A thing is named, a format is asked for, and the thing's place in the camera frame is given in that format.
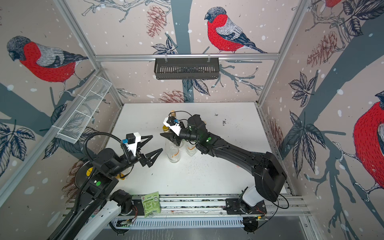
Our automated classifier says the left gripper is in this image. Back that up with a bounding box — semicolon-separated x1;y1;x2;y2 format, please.
109;135;162;178

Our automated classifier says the yellow cap glass bottle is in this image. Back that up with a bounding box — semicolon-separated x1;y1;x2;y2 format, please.
165;139;181;163

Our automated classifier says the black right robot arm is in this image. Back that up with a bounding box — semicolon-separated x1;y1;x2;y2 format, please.
162;114;287;214

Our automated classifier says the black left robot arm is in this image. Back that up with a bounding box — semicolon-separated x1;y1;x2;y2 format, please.
49;133;163;240

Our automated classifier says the small corked glass bottle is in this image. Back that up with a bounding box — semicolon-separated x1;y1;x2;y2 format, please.
186;141;197;157

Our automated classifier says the green snack packet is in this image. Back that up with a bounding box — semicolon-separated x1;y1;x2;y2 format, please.
141;192;161;217

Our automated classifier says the black hanging metal basket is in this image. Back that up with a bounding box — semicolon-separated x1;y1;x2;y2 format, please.
154;58;220;80

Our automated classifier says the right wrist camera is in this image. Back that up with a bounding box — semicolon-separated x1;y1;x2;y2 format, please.
163;116;183;136

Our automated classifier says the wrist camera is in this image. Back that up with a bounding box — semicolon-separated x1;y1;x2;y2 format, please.
122;132;142;156
163;116;183;136

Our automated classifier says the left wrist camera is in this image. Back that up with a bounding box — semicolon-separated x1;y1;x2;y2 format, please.
122;132;142;156

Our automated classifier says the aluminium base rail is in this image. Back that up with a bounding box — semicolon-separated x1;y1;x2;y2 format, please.
64;193;311;230

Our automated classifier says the white wire mesh basket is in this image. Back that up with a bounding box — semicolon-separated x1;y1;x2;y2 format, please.
56;77;112;144

